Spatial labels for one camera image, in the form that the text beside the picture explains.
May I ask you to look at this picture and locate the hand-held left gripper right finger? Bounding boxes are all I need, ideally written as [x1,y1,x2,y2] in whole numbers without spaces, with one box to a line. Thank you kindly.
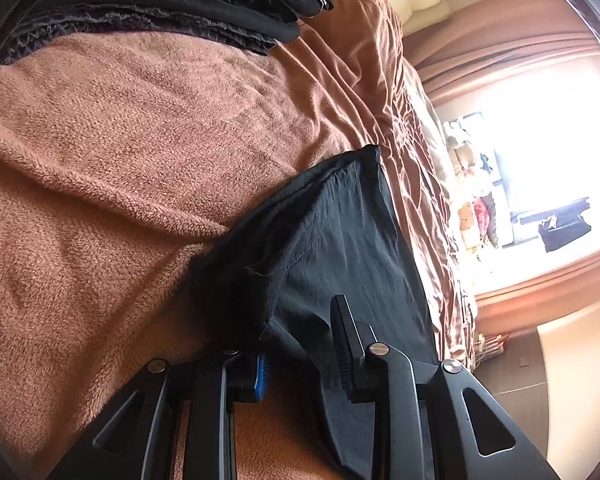
[330,294,563,480]

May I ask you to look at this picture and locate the pink curtain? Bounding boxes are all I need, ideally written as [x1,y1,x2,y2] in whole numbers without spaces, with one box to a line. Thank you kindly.
[405,5,600,96]
[475,240,600,331]

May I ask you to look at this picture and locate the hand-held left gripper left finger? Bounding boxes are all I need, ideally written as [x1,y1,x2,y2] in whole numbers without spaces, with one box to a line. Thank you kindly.
[45,347,271,480]

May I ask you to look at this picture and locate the hanging dark clothes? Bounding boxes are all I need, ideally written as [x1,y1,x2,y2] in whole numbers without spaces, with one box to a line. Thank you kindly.
[537,200,593,253]

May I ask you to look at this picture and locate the white bed sheet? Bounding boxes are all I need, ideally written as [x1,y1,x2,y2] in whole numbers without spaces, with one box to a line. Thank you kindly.
[420,105,462,241]

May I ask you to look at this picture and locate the red white rack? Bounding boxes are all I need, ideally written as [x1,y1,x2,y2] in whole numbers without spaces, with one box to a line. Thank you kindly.
[472,332,508,368]

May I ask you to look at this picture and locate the black white stuffed toy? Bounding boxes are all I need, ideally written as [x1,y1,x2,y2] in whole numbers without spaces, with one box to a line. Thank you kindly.
[474,152,492,196]

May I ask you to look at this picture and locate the brown blanket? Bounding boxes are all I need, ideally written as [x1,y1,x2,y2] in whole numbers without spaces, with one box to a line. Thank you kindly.
[0,0,481,480]

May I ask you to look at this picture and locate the bright window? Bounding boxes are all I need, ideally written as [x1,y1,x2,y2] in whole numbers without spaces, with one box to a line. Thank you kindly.
[430,70,600,291]

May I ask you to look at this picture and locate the red cloth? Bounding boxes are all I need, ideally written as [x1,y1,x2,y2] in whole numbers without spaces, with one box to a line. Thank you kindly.
[472,197,498,248]

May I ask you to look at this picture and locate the black pants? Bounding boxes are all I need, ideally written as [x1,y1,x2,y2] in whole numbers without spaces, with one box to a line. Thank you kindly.
[187,145,441,480]

